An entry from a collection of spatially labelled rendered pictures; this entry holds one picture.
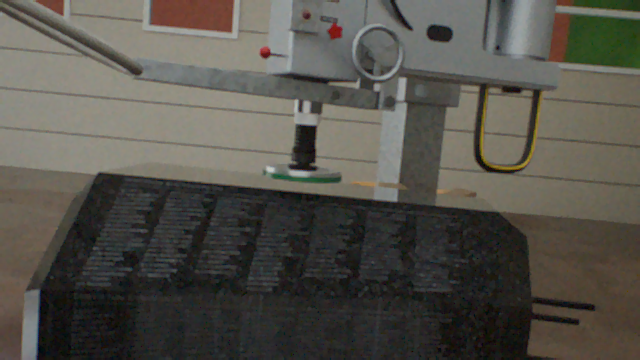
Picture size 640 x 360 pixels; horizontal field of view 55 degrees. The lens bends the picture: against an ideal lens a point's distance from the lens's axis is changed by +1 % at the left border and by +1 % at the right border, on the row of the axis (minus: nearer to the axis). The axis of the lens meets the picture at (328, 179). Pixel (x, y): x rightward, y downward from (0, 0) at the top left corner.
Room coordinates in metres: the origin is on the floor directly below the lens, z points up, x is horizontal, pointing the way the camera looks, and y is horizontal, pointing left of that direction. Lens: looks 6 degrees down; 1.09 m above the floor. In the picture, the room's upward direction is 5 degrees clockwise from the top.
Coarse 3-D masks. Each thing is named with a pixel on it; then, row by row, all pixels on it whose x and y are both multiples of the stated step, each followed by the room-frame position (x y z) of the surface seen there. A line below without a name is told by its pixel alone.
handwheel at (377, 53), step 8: (376, 24) 1.54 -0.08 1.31; (384, 24) 1.55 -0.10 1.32; (360, 32) 1.53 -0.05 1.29; (368, 32) 1.54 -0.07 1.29; (392, 32) 1.56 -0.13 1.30; (360, 40) 1.53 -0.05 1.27; (400, 40) 1.57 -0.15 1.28; (352, 48) 1.52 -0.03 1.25; (368, 48) 1.54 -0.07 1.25; (376, 48) 1.54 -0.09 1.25; (384, 48) 1.55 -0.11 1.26; (392, 48) 1.57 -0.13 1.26; (400, 48) 1.57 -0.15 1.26; (352, 56) 1.52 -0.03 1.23; (368, 56) 1.57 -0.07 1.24; (376, 56) 1.54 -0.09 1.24; (384, 56) 1.55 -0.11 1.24; (400, 56) 1.57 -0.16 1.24; (360, 64) 1.53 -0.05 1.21; (376, 64) 1.55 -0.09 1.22; (400, 64) 1.57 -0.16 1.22; (360, 72) 1.53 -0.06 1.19; (376, 72) 1.55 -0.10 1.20; (392, 72) 1.56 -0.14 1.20; (368, 80) 1.54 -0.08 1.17; (376, 80) 1.55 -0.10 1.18; (384, 80) 1.56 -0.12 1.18
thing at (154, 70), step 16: (144, 64) 1.44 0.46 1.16; (160, 64) 1.45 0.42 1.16; (176, 64) 1.46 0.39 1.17; (160, 80) 1.45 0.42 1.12; (176, 80) 1.47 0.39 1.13; (192, 80) 1.48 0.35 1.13; (208, 80) 1.49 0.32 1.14; (224, 80) 1.51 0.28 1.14; (240, 80) 1.52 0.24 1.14; (256, 80) 1.54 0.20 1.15; (272, 80) 1.55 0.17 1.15; (288, 80) 1.57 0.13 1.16; (272, 96) 1.67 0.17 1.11; (288, 96) 1.57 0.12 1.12; (304, 96) 1.59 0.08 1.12; (320, 96) 1.60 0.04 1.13; (336, 96) 1.61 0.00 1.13; (352, 96) 1.64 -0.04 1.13; (368, 96) 1.65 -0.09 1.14
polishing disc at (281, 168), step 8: (264, 168) 1.62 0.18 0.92; (272, 168) 1.58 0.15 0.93; (280, 168) 1.58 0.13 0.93; (288, 168) 1.60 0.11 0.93; (320, 168) 1.69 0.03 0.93; (328, 168) 1.70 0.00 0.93; (304, 176) 1.55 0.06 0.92; (312, 176) 1.55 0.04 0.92; (320, 176) 1.56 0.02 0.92; (328, 176) 1.58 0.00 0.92; (336, 176) 1.61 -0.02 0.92
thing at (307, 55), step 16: (272, 0) 1.70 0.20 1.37; (352, 0) 1.57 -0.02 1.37; (272, 16) 1.69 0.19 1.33; (336, 16) 1.56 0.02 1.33; (352, 16) 1.58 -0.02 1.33; (272, 32) 1.67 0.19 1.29; (288, 32) 1.53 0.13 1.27; (320, 32) 1.54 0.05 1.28; (352, 32) 1.58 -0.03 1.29; (272, 48) 1.66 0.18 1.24; (288, 48) 1.53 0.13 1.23; (304, 48) 1.53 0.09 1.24; (320, 48) 1.55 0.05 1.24; (336, 48) 1.56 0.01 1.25; (272, 64) 1.65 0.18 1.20; (288, 64) 1.52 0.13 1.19; (304, 64) 1.53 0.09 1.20; (320, 64) 1.55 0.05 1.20; (336, 64) 1.56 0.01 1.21; (352, 64) 1.58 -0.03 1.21; (304, 80) 1.61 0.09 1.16; (320, 80) 1.61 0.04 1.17; (336, 80) 1.58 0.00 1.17; (352, 80) 1.59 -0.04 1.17
